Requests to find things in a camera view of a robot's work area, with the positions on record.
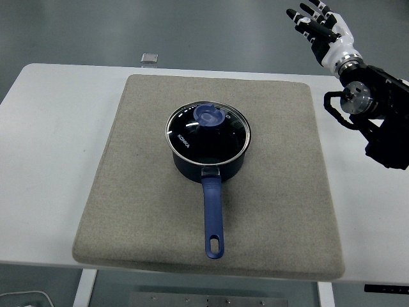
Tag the grey metal plate with screws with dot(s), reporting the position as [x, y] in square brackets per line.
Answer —
[207, 300]

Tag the black bar under table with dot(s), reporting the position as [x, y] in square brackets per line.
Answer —
[386, 288]

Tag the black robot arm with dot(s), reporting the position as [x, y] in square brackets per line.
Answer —
[383, 96]

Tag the beige fabric mat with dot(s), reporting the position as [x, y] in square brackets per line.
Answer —
[143, 192]

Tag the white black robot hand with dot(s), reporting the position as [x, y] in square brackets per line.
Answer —
[338, 41]

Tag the glass pot lid blue knob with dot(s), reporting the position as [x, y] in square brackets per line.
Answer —
[204, 140]

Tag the white table leg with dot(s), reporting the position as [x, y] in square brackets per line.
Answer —
[326, 295]
[84, 288]

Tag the white rounded object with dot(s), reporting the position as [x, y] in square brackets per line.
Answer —
[25, 299]

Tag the small silver floor plate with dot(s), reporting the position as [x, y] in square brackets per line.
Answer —
[149, 58]

